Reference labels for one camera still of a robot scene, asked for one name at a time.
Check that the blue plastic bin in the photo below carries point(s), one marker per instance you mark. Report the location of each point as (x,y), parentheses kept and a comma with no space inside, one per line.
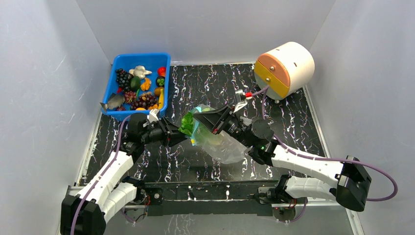
(151,62)

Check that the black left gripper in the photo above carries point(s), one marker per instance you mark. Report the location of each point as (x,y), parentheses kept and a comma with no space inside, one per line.
(171,137)

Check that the white toy garlic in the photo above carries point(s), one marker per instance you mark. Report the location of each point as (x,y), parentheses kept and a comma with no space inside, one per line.
(140,71)

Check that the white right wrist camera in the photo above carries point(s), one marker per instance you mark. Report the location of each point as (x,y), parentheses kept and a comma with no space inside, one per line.
(241,99)

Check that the clear zip top bag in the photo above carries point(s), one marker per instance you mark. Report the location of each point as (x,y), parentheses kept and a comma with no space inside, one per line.
(221,147)

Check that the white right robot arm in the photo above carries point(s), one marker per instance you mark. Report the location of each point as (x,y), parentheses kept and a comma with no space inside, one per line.
(346,181)

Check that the green toy avocado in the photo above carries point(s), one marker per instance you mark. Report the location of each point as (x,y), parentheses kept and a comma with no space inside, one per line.
(135,83)

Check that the dark mangosteen with green top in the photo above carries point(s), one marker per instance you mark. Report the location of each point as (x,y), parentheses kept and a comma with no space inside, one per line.
(160,81)

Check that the black toy grape bunch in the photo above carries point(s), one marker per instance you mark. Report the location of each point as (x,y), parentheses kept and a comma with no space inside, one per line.
(123,79)

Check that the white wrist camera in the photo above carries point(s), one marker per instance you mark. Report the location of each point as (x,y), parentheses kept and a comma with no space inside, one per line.
(153,115)
(241,99)

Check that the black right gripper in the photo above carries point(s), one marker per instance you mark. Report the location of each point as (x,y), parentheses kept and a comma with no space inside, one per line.
(222,120)

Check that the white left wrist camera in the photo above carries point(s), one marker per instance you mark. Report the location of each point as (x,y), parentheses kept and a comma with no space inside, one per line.
(153,115)

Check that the orange toy fruit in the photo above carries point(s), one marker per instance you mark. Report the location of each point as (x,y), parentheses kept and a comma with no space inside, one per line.
(145,86)

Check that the dark purple grape bunch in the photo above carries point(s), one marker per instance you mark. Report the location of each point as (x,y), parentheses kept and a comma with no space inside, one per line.
(141,102)

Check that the black base frame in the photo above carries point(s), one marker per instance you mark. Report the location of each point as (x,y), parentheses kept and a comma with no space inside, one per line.
(216,197)

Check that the yellow toy banana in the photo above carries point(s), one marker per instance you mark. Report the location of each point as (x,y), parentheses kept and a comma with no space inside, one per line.
(161,101)

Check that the grey toy fish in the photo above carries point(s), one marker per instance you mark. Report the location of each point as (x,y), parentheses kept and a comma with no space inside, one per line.
(114,101)

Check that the cylindrical drawer box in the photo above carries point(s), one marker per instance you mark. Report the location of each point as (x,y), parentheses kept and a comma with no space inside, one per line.
(284,70)

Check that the green toy lettuce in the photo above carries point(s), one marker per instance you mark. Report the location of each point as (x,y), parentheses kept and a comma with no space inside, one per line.
(188,125)

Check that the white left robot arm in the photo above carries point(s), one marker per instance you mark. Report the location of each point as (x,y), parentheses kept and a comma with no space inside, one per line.
(90,209)

